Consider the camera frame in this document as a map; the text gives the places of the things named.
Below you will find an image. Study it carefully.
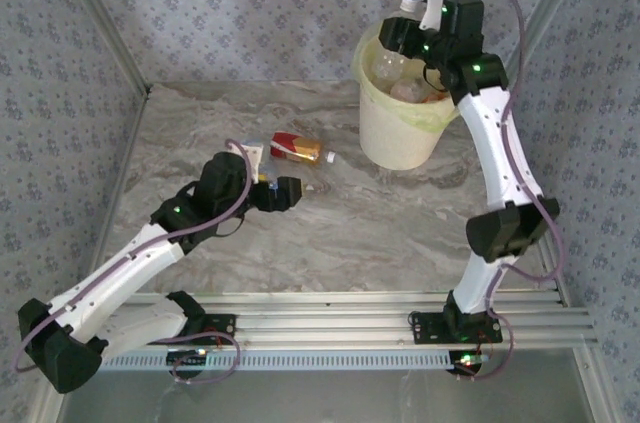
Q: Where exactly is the aluminium table side rail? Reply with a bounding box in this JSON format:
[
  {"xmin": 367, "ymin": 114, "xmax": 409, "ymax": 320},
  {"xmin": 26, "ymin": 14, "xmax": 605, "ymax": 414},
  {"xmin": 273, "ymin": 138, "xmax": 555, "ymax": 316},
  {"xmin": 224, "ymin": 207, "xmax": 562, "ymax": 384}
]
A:
[
  {"xmin": 492, "ymin": 84, "xmax": 571, "ymax": 308},
  {"xmin": 92, "ymin": 85, "xmax": 154, "ymax": 294}
]

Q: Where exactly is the red gold label bottle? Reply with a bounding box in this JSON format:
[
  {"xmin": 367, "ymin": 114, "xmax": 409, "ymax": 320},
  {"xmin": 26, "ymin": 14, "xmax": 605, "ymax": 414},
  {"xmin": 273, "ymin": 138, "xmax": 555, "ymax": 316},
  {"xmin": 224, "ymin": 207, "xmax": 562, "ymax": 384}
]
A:
[{"xmin": 269, "ymin": 131, "xmax": 337, "ymax": 167}]

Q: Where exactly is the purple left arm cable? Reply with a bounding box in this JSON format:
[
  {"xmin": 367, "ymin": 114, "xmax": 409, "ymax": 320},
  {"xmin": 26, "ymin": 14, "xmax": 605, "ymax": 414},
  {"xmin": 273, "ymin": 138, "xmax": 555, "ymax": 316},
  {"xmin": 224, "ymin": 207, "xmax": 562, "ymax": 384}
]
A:
[{"xmin": 13, "ymin": 138, "xmax": 251, "ymax": 387}]

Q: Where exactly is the aluminium frame post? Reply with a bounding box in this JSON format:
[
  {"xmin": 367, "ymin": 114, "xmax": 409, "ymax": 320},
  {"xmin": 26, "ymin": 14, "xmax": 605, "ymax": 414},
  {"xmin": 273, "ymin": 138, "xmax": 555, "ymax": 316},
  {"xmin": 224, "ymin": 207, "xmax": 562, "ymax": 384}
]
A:
[
  {"xmin": 49, "ymin": 0, "xmax": 153, "ymax": 96},
  {"xmin": 497, "ymin": 0, "xmax": 597, "ymax": 92}
]

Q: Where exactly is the black controller board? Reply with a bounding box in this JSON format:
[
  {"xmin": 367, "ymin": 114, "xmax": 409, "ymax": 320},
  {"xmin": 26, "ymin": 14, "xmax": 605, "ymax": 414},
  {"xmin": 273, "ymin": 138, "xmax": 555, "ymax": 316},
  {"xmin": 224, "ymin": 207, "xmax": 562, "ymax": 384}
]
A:
[
  {"xmin": 166, "ymin": 348, "xmax": 210, "ymax": 368},
  {"xmin": 448, "ymin": 350, "xmax": 490, "ymax": 375}
]

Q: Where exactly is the aluminium frame leg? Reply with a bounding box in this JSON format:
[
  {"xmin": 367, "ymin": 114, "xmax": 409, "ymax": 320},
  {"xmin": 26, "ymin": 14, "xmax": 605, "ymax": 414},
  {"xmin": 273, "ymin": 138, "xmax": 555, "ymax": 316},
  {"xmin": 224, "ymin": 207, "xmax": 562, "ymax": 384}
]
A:
[
  {"xmin": 37, "ymin": 390, "xmax": 69, "ymax": 423},
  {"xmin": 573, "ymin": 346, "xmax": 619, "ymax": 423}
]

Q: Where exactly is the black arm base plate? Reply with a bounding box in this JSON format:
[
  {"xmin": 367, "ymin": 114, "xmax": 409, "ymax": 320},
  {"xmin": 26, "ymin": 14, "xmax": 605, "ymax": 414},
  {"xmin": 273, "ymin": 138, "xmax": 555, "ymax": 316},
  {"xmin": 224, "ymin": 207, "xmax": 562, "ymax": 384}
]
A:
[
  {"xmin": 408, "ymin": 310, "xmax": 504, "ymax": 345},
  {"xmin": 198, "ymin": 312, "xmax": 238, "ymax": 338}
]

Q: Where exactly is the clear bottle blue white label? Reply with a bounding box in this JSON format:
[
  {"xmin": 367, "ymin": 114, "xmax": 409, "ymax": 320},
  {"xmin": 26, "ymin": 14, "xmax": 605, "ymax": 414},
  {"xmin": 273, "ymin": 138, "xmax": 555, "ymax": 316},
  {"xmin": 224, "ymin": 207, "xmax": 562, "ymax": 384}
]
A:
[{"xmin": 267, "ymin": 179, "xmax": 317, "ymax": 194}]

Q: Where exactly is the aluminium extrusion rail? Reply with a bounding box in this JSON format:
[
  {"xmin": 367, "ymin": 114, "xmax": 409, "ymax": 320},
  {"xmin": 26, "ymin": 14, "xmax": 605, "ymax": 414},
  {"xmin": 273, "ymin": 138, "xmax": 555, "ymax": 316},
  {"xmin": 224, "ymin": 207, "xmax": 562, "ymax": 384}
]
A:
[
  {"xmin": 122, "ymin": 291, "xmax": 569, "ymax": 308},
  {"xmin": 99, "ymin": 306, "xmax": 600, "ymax": 350}
]

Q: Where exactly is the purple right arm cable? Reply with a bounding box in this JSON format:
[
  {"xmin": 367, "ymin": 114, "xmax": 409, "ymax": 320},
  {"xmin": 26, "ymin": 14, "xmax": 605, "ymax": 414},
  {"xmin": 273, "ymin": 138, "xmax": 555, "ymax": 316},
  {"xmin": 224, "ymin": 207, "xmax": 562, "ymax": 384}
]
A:
[{"xmin": 439, "ymin": 0, "xmax": 566, "ymax": 383}]

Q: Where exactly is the cream plastic bin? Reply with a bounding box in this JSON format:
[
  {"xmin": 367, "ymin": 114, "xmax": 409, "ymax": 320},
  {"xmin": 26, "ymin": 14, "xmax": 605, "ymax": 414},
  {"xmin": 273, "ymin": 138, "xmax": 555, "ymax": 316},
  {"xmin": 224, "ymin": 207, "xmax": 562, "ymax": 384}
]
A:
[{"xmin": 352, "ymin": 22, "xmax": 461, "ymax": 133}]

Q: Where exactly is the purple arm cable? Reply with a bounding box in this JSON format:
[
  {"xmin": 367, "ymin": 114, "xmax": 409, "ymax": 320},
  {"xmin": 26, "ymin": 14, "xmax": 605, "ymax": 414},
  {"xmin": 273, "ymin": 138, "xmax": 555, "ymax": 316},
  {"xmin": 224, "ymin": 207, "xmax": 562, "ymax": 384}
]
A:
[
  {"xmin": 439, "ymin": 0, "xmax": 566, "ymax": 383},
  {"xmin": 13, "ymin": 138, "xmax": 251, "ymax": 387}
]

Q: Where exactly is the grey slotted cable duct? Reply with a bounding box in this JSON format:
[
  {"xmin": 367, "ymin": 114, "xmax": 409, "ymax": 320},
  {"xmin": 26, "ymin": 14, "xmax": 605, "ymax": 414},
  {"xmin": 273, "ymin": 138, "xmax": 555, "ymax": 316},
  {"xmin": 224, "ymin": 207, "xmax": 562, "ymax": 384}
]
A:
[{"xmin": 99, "ymin": 348, "xmax": 459, "ymax": 373}]

